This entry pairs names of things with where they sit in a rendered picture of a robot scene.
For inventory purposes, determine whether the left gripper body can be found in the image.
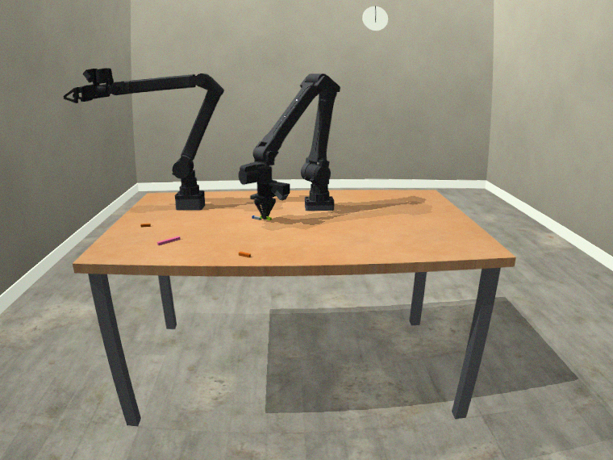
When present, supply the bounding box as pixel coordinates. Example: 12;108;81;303
250;181;276;204

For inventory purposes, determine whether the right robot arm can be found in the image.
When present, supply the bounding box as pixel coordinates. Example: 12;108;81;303
83;68;224;199

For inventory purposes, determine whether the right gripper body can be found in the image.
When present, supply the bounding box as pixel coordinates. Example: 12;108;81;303
75;86;98;102

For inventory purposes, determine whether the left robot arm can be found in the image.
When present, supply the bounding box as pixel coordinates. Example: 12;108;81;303
239;73;340;206

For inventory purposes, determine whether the pink rod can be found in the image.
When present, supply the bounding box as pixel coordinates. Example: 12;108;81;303
157;236;181;245

